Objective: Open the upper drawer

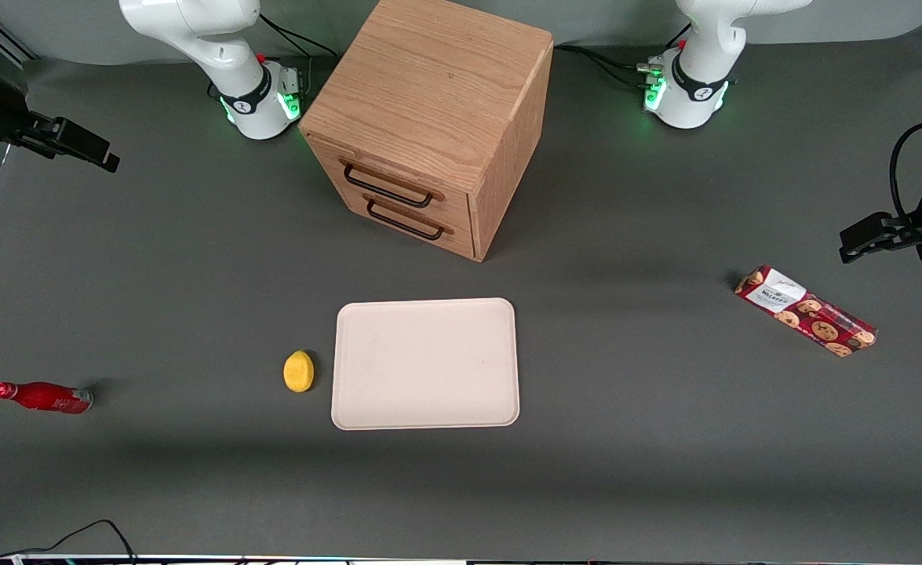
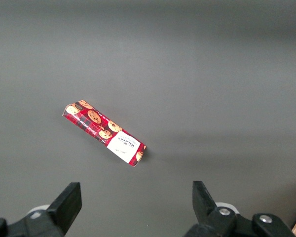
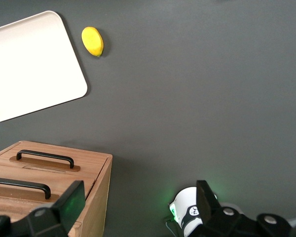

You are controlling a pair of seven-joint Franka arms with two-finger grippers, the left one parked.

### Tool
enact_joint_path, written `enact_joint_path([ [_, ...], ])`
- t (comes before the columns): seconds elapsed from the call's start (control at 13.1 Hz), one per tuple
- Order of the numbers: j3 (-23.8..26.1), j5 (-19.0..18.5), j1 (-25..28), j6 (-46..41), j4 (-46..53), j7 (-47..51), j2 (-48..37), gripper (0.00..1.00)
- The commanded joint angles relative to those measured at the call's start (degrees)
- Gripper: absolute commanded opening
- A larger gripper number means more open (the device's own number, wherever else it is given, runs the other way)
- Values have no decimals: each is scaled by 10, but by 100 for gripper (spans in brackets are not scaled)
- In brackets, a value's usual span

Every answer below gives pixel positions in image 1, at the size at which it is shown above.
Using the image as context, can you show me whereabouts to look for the red bottle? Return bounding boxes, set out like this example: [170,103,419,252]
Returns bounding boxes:
[0,381,94,415]

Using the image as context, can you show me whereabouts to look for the black arm base cable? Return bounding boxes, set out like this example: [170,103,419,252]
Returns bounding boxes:
[259,13,340,79]
[553,24,693,89]

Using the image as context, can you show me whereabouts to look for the black right arm base cable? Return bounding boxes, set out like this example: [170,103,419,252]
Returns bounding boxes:
[259,13,340,79]

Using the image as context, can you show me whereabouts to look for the black metal drawer handle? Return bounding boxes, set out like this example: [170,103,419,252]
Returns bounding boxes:
[364,198,446,241]
[341,160,435,210]

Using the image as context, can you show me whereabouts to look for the yellow lemon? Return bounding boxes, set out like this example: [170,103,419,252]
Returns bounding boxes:
[283,350,315,393]

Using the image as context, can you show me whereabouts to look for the red cookie box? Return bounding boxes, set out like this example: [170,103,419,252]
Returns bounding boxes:
[734,264,878,359]

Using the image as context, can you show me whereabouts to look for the wooden drawer front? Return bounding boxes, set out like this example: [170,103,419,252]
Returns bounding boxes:
[333,182,477,259]
[313,141,474,230]

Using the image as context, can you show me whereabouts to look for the wooden drawer cabinet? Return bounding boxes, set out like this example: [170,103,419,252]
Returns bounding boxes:
[298,0,554,263]

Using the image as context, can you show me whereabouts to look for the cream rectangular tray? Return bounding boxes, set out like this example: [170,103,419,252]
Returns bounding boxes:
[331,297,521,432]

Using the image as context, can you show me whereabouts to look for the black left arm base cable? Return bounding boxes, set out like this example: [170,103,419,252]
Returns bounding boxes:
[553,24,693,89]

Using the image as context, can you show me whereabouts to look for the black cable at table edge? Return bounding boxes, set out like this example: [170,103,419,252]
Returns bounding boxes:
[0,519,141,564]

